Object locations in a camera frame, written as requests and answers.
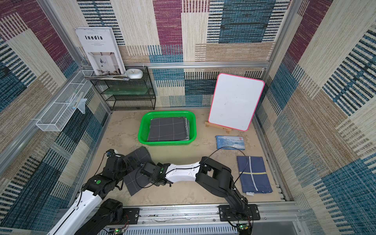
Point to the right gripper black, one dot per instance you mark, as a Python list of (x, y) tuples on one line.
[(144, 169)]

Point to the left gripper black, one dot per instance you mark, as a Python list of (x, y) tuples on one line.
[(128, 165)]

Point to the dark grey checked pillowcase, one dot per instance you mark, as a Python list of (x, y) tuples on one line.
[(135, 181), (169, 129)]

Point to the green plastic basket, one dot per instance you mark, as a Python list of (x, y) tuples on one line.
[(145, 127)]

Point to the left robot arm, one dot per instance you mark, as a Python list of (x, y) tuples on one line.
[(91, 212)]

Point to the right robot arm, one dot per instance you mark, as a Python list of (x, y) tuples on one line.
[(213, 176)]

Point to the navy blue folded pillowcase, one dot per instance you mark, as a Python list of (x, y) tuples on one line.
[(253, 175)]

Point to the wooden whiteboard stand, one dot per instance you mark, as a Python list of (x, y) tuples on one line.
[(228, 130)]

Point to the white round bowl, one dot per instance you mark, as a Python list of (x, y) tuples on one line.
[(134, 73)]

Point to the pink framed whiteboard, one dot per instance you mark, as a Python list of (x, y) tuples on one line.
[(234, 101)]

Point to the Inedia magazine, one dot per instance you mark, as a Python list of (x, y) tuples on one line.
[(101, 48)]

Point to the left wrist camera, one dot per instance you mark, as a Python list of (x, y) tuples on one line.
[(111, 152)]

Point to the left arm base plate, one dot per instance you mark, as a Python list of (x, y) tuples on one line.
[(130, 216)]

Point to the black wire shelf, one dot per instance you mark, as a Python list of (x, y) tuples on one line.
[(121, 93)]

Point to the white wire wall basket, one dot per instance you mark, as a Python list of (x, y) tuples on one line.
[(70, 99)]

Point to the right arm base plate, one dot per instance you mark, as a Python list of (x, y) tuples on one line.
[(227, 214)]

